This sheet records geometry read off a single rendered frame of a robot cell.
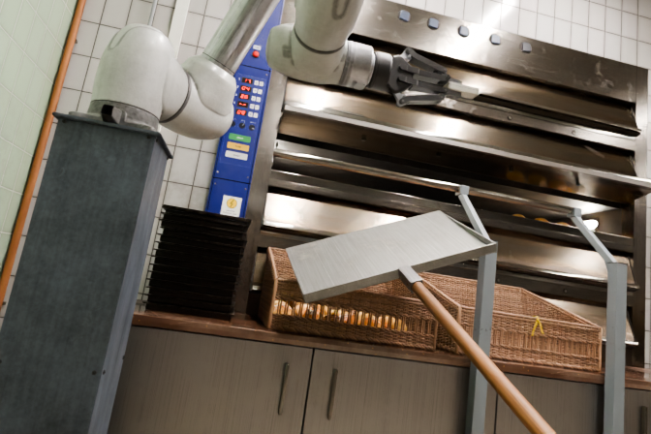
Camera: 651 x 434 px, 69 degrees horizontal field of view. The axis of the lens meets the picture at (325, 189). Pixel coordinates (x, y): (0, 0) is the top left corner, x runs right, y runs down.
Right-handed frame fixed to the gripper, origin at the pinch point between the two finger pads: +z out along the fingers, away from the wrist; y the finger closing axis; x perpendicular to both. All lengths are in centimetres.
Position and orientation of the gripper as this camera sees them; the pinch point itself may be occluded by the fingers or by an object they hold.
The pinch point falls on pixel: (460, 90)
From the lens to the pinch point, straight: 106.9
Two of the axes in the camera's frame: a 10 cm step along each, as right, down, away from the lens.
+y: -1.5, 9.7, -2.0
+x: 1.9, -1.7, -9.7
